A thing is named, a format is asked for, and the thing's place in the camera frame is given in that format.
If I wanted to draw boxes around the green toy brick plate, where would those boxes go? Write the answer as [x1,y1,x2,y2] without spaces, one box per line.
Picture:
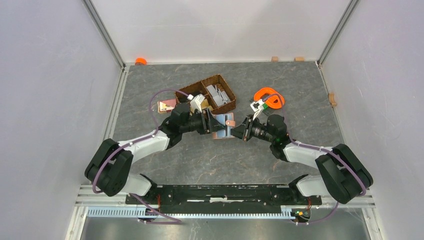
[262,106,276,116]

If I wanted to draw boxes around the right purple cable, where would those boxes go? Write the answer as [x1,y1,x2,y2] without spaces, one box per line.
[261,93,368,226]

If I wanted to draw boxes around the curved wooden piece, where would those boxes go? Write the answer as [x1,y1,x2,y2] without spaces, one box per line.
[328,92,338,108]

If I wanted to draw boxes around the orange cap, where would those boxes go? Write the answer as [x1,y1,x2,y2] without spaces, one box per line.
[134,57,147,66]

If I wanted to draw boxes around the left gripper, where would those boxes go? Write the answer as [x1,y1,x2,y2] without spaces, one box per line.
[180,107,226,135]

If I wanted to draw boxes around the orange plastic ring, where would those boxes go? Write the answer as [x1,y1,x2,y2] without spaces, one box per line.
[253,87,286,110]

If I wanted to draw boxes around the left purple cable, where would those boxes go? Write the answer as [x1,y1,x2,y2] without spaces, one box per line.
[92,88,195,225]

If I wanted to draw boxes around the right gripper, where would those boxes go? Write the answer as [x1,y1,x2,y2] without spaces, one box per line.
[226,114,275,143]

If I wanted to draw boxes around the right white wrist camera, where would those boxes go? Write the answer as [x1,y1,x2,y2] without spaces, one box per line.
[250,99,266,121]

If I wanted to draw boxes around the purple cable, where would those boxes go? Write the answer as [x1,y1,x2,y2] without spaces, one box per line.
[261,93,368,226]
[92,88,195,225]

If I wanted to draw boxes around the gold cards pile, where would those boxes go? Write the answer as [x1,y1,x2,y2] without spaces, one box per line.
[200,99,214,111]

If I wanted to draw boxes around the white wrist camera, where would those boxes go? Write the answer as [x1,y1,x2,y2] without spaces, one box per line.
[250,99,266,121]
[187,94,206,113]

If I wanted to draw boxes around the silver cards pile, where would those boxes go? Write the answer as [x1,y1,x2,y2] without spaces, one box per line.
[206,84,231,107]

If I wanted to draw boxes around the white comb cable duct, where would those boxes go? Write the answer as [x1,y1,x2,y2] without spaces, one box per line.
[86,206,295,220]

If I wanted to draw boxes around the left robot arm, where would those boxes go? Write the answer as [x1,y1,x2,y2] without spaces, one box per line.
[84,103,226,204]

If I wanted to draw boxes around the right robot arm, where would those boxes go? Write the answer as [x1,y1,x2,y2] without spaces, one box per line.
[231,114,374,204]

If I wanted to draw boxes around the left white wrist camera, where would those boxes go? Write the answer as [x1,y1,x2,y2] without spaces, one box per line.
[187,94,206,113]

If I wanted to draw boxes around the brown wicker basket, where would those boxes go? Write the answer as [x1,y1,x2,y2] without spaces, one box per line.
[179,74,237,115]

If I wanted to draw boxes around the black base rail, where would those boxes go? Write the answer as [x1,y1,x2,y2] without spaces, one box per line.
[141,184,322,214]

